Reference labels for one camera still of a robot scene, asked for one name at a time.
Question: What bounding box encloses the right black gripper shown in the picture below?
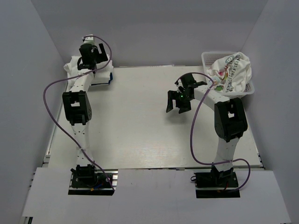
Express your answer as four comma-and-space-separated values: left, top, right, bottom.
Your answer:
167, 90, 193, 113

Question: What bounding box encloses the plain white t shirt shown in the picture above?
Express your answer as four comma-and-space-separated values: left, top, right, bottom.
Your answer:
64, 56, 114, 83

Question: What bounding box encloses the white printed t shirt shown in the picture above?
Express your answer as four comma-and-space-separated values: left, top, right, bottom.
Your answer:
206, 52, 252, 94

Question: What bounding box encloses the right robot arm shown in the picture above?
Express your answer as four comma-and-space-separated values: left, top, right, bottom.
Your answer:
166, 73, 248, 186

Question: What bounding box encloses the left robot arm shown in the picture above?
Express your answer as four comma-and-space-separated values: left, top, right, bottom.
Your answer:
63, 42, 108, 187

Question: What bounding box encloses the white plastic basket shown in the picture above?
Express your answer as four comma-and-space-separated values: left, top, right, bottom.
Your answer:
201, 51, 255, 98

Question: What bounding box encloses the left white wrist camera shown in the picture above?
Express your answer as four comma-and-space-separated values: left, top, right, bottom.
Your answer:
82, 35, 95, 45

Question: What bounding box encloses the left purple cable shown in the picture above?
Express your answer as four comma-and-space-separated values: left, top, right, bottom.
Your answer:
43, 35, 115, 191

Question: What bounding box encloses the purple cable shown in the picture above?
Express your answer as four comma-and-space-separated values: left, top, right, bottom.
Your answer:
175, 71, 252, 192
43, 35, 115, 191

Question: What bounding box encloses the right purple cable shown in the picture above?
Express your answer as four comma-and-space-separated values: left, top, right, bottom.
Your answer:
175, 71, 252, 192

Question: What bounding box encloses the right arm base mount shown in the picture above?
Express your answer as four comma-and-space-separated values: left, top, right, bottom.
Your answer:
190, 172, 240, 199

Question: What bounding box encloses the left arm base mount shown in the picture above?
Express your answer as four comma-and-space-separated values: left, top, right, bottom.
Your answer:
68, 172, 118, 196

